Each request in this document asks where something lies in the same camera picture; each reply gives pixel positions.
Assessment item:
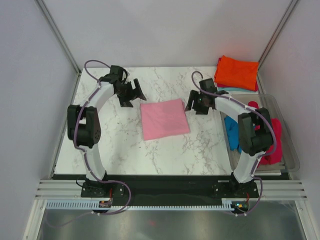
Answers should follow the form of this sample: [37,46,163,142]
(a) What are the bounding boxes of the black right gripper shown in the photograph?
[184,89,209,116]

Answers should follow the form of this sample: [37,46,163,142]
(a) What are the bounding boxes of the clear plastic bin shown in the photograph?
[232,94,300,176]

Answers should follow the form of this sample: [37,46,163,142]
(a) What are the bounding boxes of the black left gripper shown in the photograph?
[115,79,146,108]

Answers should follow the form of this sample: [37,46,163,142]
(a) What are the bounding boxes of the aluminium front frame rail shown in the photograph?
[35,180,307,201]

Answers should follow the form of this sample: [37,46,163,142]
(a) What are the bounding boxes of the pink t shirt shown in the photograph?
[140,98,190,141]

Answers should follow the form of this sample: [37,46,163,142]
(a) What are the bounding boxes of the left aluminium frame post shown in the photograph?
[34,0,82,76]

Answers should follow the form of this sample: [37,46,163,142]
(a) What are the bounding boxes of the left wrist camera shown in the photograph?
[109,65,129,83]

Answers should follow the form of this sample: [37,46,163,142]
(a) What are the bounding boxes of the aluminium frame post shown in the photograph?
[258,0,300,70]
[34,0,82,76]

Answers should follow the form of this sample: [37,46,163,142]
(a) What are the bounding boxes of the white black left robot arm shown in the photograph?
[67,73,146,198]

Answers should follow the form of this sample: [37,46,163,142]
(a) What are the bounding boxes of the teal folded t shirt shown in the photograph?
[217,87,250,92]

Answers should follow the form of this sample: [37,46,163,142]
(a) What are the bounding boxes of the white slotted cable duct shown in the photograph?
[45,199,245,211]

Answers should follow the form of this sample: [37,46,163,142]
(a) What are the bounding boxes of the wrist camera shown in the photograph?
[109,65,129,83]
[199,78,218,94]

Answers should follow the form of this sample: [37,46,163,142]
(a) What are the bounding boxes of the blue crumpled t shirt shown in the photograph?
[224,116,242,153]

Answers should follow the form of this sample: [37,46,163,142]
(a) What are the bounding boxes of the orange folded t shirt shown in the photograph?
[214,55,259,91]

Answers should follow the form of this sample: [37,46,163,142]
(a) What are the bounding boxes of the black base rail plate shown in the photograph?
[53,174,260,206]

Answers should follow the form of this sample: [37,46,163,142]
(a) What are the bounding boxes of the right aluminium frame post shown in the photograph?
[258,0,300,70]

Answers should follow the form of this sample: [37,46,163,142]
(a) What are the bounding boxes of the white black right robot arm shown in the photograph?
[185,89,277,198]

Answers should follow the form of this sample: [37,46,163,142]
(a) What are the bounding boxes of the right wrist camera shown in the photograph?
[199,78,218,94]

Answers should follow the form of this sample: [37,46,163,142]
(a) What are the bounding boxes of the crimson crumpled t shirt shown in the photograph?
[245,105,282,164]

